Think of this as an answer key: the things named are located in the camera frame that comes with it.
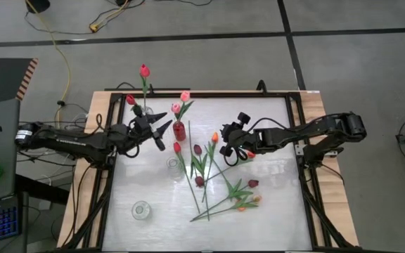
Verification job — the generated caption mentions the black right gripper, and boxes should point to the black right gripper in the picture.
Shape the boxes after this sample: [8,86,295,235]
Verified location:
[219,112,257,158]

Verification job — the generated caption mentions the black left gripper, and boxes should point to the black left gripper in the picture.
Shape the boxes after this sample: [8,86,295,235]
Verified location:
[129,105,174,151]

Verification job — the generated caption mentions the red ribbed glass vase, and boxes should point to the red ribbed glass vase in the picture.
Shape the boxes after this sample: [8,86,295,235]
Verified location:
[172,120,187,143]

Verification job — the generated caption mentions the clear embossed glass vase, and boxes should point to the clear embossed glass vase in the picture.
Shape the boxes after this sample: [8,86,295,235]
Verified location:
[166,156,186,182]

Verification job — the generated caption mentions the thin black bar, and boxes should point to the thin black bar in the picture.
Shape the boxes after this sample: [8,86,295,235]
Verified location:
[103,87,191,92]

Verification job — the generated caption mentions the black desk beam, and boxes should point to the black desk beam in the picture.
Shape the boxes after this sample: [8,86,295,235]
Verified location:
[14,174,70,207]

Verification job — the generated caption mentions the large black foam mat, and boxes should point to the large black foam mat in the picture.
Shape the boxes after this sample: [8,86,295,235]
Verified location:
[0,58,39,108]

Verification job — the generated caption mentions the black metal table frame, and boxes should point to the black metal table frame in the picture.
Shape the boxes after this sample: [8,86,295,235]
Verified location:
[58,90,360,253]

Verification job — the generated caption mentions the long yellow cable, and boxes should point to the long yellow cable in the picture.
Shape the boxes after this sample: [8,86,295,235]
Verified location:
[25,0,72,145]

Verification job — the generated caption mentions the yellow plug with cable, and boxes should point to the yellow plug with cable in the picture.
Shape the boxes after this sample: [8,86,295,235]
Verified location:
[89,0,133,33]

